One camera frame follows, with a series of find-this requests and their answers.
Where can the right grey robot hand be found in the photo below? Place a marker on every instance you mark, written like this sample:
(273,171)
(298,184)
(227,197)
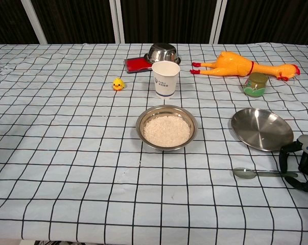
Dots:
(307,148)

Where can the metal spoon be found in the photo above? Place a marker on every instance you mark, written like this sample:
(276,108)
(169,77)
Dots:
(248,173)

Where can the white rice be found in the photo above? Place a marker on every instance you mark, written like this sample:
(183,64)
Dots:
(166,131)

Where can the white paper cup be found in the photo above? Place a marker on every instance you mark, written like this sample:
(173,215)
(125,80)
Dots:
(165,81)

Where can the metal bowl with rice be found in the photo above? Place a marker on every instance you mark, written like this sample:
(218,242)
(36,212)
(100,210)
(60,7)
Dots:
(143,122)

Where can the empty steel bowl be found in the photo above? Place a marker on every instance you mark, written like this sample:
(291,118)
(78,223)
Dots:
(161,53)

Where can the flat steel plate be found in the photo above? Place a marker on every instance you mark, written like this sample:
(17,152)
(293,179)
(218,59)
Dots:
(261,128)

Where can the green glass jar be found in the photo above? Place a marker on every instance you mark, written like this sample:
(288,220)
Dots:
(255,85)

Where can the yellow rubber chicken toy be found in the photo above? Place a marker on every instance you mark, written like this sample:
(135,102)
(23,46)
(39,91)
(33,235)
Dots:
(233,66)

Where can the red flat box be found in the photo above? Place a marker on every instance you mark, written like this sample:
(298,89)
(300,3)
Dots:
(136,65)

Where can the small yellow chick toy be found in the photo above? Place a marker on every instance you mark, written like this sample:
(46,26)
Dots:
(118,84)

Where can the checked white tablecloth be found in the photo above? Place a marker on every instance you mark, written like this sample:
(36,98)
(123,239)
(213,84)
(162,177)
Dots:
(67,153)

